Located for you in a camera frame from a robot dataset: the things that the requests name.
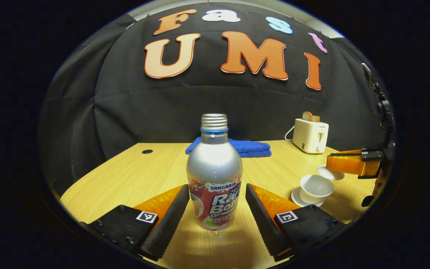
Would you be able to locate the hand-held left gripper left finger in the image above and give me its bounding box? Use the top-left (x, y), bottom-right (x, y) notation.
top-left (79, 184), bottom-right (190, 262)

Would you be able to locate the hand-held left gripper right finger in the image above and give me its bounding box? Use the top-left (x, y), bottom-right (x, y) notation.
top-left (245, 183), bottom-right (350, 262)

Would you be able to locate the white teacup lid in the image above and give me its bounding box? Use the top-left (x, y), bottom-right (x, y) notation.
top-left (316, 164), bottom-right (345, 181)

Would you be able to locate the white teacup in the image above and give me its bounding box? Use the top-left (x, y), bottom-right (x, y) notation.
top-left (299, 174), bottom-right (334, 204)

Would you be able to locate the silver water bottle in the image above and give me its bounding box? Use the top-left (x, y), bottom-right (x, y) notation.
top-left (186, 114), bottom-right (244, 232)

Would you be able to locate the white saucer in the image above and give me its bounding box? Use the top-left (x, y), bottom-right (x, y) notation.
top-left (291, 187), bottom-right (326, 208)

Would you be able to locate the white toaster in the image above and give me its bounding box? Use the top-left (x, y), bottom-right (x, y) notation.
top-left (292, 118), bottom-right (330, 155)

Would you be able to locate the blue folded towel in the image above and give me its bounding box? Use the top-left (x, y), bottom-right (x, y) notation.
top-left (185, 137), bottom-right (272, 158)

